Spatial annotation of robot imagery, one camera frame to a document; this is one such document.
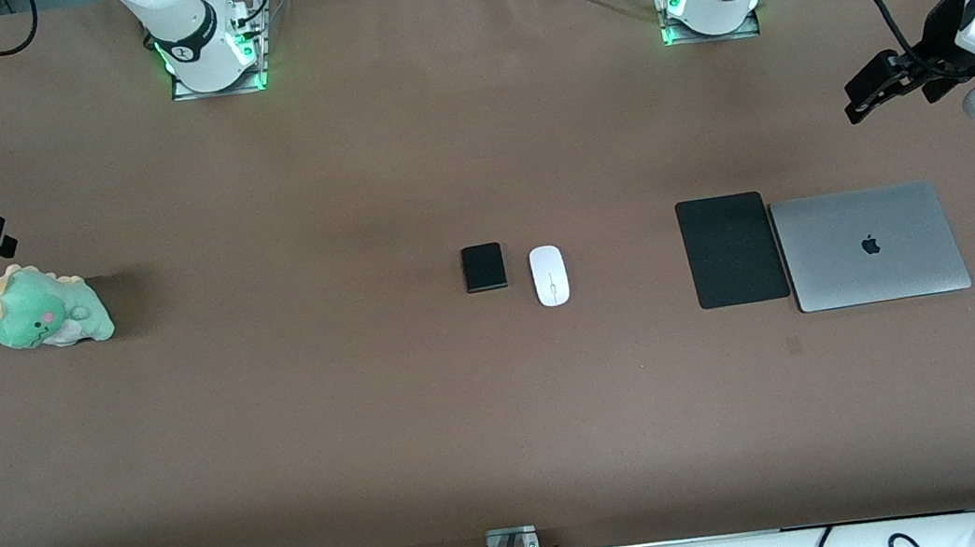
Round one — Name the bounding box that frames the white computer mouse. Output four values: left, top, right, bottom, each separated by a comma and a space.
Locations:
527, 243, 573, 311

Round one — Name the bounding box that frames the black mouse pad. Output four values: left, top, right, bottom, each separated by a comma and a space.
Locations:
673, 188, 793, 314

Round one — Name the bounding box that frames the silver closed laptop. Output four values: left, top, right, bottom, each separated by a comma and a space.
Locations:
767, 175, 975, 317

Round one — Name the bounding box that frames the green dinosaur plush toy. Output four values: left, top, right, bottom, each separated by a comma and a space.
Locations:
0, 252, 119, 357

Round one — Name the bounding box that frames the metal table edge bracket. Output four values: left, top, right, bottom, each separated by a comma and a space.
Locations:
484, 523, 542, 547

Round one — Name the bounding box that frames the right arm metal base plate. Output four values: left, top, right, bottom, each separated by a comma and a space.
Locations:
162, 21, 272, 104

